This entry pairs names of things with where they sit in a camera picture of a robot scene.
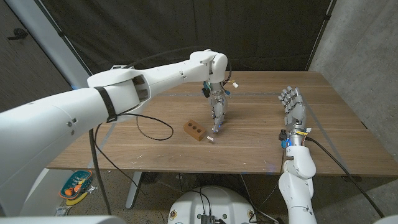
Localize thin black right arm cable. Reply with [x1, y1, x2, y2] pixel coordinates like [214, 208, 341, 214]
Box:
[248, 149, 285, 219]

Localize yellow flat floor item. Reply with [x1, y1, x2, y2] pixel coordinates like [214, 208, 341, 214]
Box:
[65, 192, 88, 207]

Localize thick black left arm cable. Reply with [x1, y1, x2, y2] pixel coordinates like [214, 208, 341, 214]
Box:
[88, 45, 233, 216]

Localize grey table leg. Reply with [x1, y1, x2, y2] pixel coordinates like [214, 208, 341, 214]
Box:
[125, 170, 143, 209]

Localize white floor cable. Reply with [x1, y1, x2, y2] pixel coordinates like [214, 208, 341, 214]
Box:
[239, 174, 277, 223]

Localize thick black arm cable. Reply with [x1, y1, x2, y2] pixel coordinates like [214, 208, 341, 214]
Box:
[88, 45, 233, 216]
[306, 136, 386, 218]

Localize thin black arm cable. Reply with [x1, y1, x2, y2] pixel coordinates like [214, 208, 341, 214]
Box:
[248, 149, 285, 219]
[93, 112, 174, 224]

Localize dark round fan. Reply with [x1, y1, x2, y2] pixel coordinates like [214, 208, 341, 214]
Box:
[141, 171, 162, 185]

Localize black door handle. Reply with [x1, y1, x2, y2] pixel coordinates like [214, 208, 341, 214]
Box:
[6, 27, 28, 40]

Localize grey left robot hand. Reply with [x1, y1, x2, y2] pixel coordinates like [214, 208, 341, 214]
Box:
[206, 82, 229, 134]

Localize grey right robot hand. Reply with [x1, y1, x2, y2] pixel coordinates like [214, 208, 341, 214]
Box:
[277, 86, 312, 146]

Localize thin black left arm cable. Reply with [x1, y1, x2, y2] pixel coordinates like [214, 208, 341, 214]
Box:
[93, 112, 174, 224]

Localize black backdrop pole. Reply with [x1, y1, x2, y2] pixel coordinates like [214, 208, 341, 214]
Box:
[305, 0, 338, 72]
[32, 0, 91, 76]

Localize white pillar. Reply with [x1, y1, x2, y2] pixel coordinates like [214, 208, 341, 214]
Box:
[4, 0, 91, 91]

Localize black torso cable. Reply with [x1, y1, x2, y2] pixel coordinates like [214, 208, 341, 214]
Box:
[194, 185, 213, 216]

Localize teal tool tray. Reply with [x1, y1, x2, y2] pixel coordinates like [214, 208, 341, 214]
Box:
[58, 169, 93, 200]

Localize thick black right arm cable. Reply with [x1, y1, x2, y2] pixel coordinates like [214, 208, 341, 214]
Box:
[306, 136, 386, 218]

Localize brown block with three holes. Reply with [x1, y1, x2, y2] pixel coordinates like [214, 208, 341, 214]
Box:
[183, 119, 207, 142]

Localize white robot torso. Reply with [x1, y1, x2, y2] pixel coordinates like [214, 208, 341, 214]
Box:
[167, 185, 257, 224]

